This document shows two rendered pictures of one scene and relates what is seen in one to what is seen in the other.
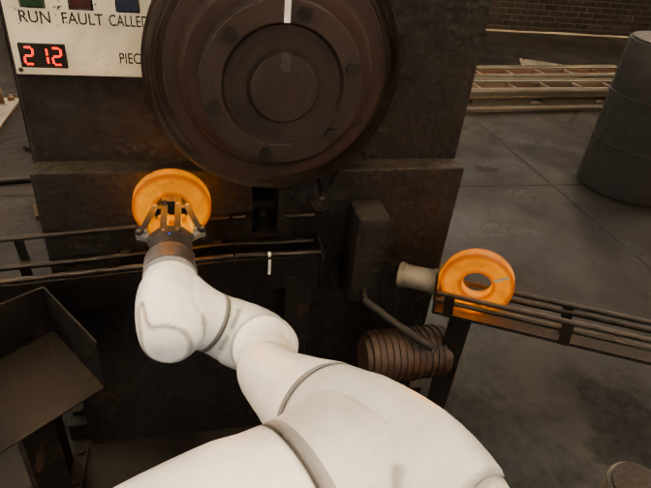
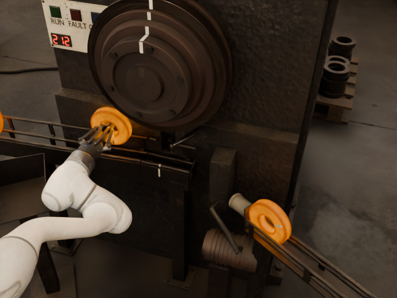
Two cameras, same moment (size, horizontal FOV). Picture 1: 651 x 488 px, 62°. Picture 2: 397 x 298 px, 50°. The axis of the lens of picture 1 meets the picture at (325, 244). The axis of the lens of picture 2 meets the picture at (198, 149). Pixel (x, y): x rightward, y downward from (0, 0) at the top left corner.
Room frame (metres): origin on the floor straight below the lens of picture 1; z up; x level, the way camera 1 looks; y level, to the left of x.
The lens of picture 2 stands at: (0.05, -0.64, 1.79)
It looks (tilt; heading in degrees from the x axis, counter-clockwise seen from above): 40 degrees down; 32
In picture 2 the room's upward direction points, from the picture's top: 1 degrees clockwise
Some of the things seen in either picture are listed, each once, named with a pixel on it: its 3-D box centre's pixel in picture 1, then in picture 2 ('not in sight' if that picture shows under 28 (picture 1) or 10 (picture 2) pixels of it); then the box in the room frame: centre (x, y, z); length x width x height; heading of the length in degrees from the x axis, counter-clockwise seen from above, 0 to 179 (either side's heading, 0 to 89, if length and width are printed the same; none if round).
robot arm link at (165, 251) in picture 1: (170, 268); (80, 164); (0.74, 0.26, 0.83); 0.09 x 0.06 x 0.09; 106
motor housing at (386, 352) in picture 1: (392, 408); (230, 280); (0.97, -0.22, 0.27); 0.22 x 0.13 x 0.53; 106
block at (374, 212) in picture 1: (363, 250); (222, 178); (1.09, -0.09, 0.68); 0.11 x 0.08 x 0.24; 16
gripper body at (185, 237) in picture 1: (170, 243); (90, 149); (0.81, 0.28, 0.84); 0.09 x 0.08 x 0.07; 16
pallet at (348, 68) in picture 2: not in sight; (279, 57); (2.96, 0.47, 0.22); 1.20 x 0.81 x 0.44; 104
